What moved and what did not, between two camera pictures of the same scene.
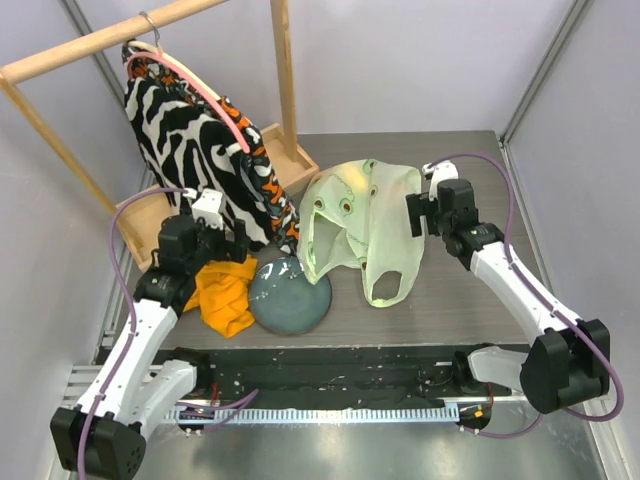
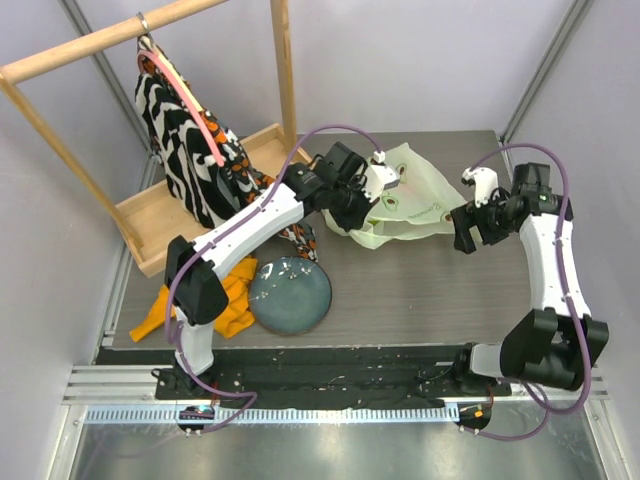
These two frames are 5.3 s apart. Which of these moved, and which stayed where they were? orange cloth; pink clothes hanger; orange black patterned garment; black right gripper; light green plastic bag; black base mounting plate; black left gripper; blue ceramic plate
Moved: black left gripper; light green plastic bag; orange black patterned garment; black right gripper; pink clothes hanger
Stayed: blue ceramic plate; black base mounting plate; orange cloth
